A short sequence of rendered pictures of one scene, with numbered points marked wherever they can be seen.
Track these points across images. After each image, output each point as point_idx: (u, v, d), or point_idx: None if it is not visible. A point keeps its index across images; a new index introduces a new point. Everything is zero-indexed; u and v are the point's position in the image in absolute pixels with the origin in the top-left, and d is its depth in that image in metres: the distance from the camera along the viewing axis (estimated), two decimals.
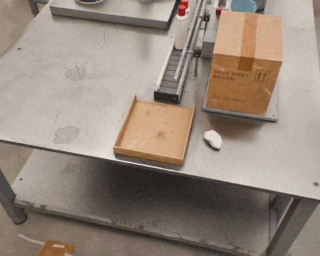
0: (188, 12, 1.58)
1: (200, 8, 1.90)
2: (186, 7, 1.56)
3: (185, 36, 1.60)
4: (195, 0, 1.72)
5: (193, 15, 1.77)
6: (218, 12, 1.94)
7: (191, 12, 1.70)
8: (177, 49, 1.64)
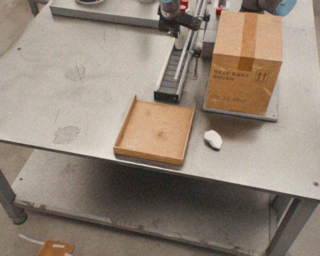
0: (188, 12, 1.58)
1: (200, 8, 1.90)
2: (186, 7, 1.56)
3: (185, 36, 1.60)
4: (195, 0, 1.72)
5: (193, 15, 1.77)
6: (218, 12, 1.94)
7: (191, 12, 1.70)
8: (177, 49, 1.64)
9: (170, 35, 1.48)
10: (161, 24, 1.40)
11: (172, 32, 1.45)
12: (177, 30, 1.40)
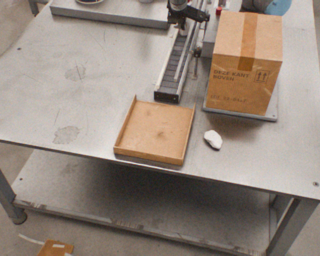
0: (192, 0, 1.65)
1: (200, 8, 1.90)
2: None
3: (189, 23, 1.68)
4: None
5: None
6: (218, 12, 1.94)
7: None
8: (181, 35, 1.72)
9: (178, 27, 1.63)
10: (170, 16, 1.55)
11: (180, 24, 1.60)
12: (184, 22, 1.55)
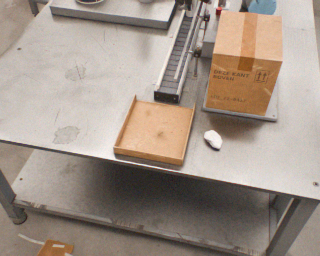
0: None
1: (200, 8, 1.90)
2: None
3: (195, 5, 1.80)
4: None
5: None
6: (218, 12, 1.94)
7: None
8: (187, 17, 1.84)
9: (184, 8, 1.75)
10: None
11: (186, 5, 1.72)
12: (191, 2, 1.67)
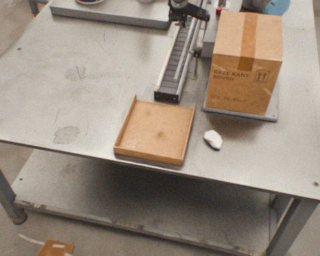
0: None
1: None
2: None
3: (195, 5, 1.80)
4: None
5: None
6: (218, 12, 1.94)
7: None
8: (187, 17, 1.84)
9: (179, 25, 1.65)
10: (171, 14, 1.56)
11: (181, 22, 1.62)
12: (185, 20, 1.57)
